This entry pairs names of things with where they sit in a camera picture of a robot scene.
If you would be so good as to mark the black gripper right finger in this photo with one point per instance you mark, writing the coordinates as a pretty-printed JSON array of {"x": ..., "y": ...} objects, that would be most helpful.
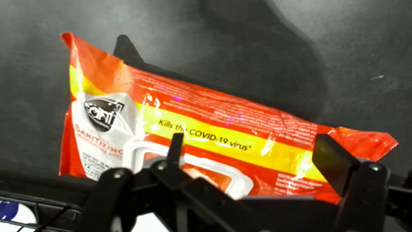
[{"x": 364, "y": 193}]

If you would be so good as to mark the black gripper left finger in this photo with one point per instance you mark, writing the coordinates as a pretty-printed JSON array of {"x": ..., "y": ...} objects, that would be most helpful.
[{"x": 128, "y": 201}]

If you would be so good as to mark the orange pack of wipes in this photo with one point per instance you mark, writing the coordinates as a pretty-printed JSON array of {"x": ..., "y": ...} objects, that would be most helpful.
[{"x": 213, "y": 124}]

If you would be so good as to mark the black dish rack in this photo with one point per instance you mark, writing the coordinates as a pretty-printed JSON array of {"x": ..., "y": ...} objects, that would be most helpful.
[{"x": 51, "y": 201}]

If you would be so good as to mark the white plate with dark print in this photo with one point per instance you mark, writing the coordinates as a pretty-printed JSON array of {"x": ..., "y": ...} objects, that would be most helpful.
[{"x": 13, "y": 213}]

